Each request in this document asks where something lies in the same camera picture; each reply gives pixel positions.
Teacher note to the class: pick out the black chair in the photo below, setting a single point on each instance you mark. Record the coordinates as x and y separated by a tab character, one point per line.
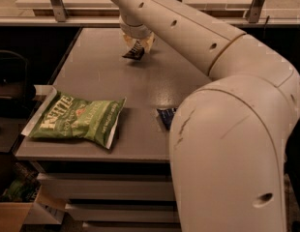
17	90

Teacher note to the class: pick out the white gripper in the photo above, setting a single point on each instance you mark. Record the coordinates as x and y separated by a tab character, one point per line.
137	31

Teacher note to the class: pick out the black rxbar chocolate bar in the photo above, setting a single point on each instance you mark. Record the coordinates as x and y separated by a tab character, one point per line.
136	52

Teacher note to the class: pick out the green jalapeno chip bag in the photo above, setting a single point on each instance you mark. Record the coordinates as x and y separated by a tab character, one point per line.
63	116

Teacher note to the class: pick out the cardboard box with snacks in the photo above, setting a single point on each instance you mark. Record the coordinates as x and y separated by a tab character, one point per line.
23	200

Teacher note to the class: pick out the right metal shelf bracket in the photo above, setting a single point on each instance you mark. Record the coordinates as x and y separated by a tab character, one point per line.
254	12

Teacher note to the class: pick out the left metal shelf bracket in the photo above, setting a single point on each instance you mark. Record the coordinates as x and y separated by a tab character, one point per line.
58	10

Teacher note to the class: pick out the grey drawer cabinet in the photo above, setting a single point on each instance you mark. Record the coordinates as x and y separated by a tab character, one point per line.
128	187

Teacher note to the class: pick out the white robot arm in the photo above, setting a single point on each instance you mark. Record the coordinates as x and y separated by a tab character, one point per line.
227	139

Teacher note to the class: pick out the dark blue snack bag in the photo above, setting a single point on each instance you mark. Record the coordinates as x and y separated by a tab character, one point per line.
166	116

